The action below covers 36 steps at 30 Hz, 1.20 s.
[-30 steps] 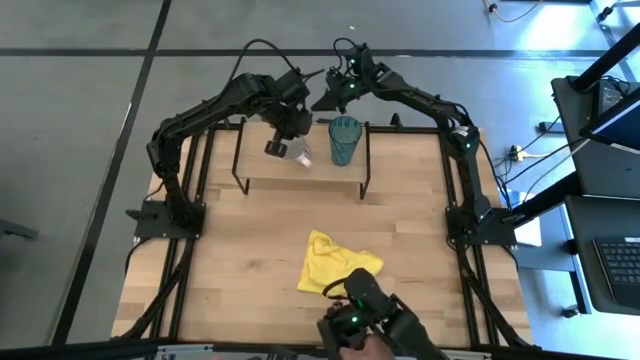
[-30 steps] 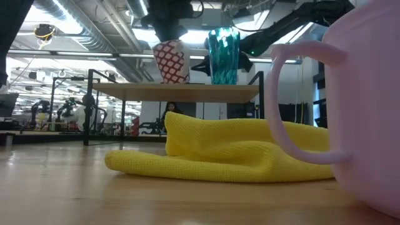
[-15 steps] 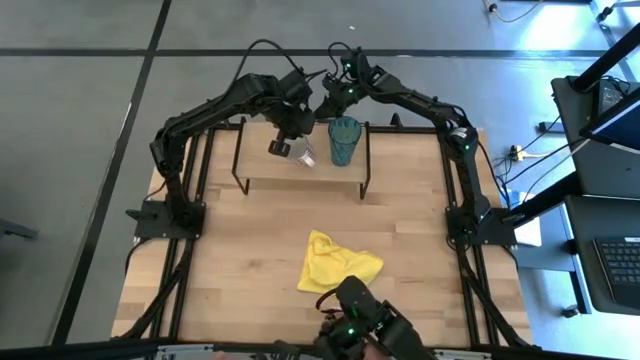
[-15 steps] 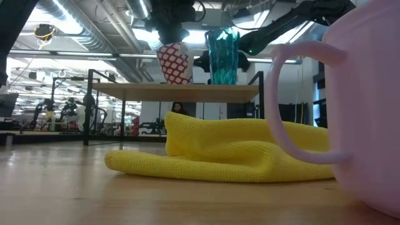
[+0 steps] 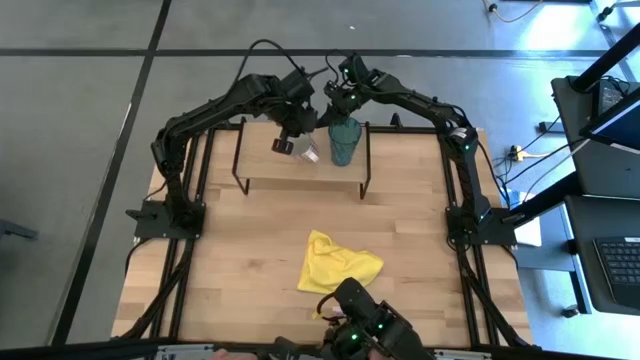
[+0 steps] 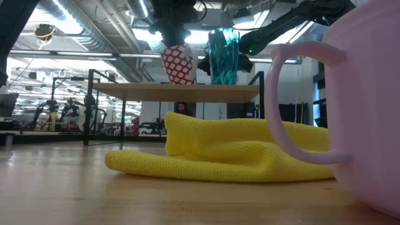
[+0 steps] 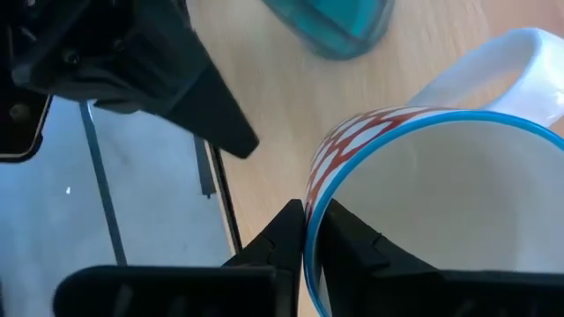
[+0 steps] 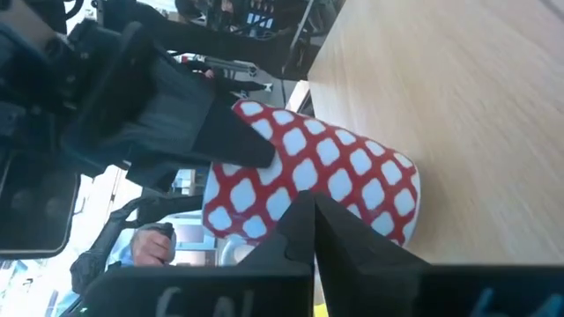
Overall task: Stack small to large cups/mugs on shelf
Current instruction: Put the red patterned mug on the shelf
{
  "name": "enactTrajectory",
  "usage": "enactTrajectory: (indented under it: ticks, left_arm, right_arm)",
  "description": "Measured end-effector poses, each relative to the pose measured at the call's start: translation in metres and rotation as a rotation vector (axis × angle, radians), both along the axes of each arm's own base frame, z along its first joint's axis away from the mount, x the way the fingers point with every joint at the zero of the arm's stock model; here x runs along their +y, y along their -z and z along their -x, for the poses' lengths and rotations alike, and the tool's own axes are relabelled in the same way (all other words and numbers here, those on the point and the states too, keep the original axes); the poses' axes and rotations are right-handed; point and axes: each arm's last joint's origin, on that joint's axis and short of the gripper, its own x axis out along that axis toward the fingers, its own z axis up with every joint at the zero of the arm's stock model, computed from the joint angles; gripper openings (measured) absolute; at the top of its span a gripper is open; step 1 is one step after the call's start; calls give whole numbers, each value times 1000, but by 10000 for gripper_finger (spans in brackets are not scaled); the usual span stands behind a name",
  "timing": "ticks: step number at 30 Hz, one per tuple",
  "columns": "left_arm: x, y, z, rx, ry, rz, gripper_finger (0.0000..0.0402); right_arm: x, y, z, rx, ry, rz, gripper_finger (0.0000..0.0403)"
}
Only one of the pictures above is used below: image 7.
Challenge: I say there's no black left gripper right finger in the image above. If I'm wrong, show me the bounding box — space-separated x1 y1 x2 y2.
317 198 564 317

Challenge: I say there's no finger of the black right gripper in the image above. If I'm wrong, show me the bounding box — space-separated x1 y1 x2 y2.
158 65 260 159

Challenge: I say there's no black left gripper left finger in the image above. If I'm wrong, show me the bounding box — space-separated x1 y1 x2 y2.
52 198 306 317

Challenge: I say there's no red white patterned mug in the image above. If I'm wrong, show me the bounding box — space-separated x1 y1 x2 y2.
302 26 564 317

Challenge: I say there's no teal transparent glass tumbler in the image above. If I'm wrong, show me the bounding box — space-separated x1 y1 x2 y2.
263 0 397 62

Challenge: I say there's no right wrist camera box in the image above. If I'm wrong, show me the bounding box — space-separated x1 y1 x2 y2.
0 90 53 164

